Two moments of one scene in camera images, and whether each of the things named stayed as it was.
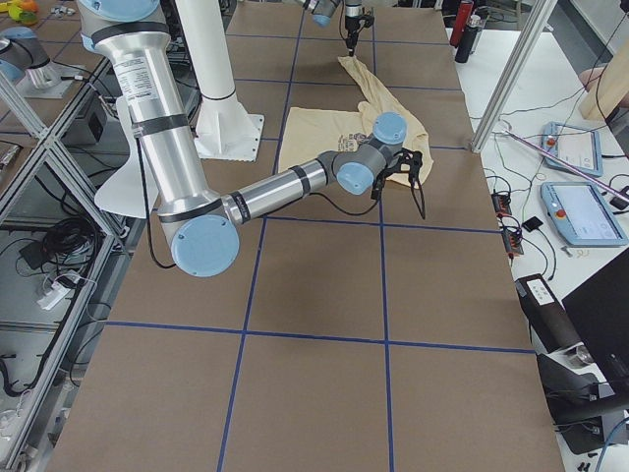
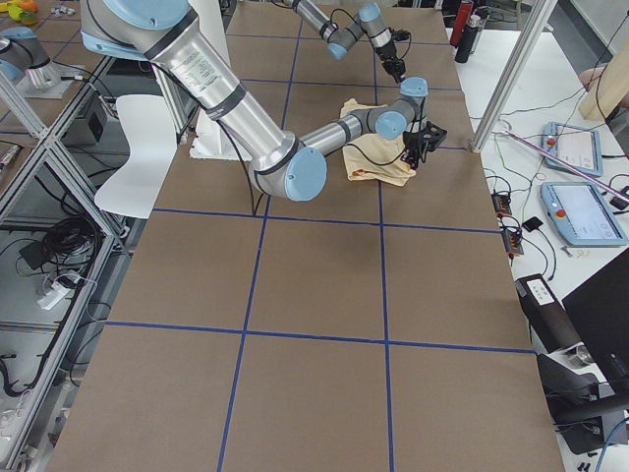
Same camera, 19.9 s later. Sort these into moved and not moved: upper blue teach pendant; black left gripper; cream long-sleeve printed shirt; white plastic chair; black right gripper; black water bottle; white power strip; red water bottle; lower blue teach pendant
Moved: cream long-sleeve printed shirt; black right gripper; black left gripper
Not moved: black water bottle; lower blue teach pendant; white power strip; upper blue teach pendant; red water bottle; white plastic chair
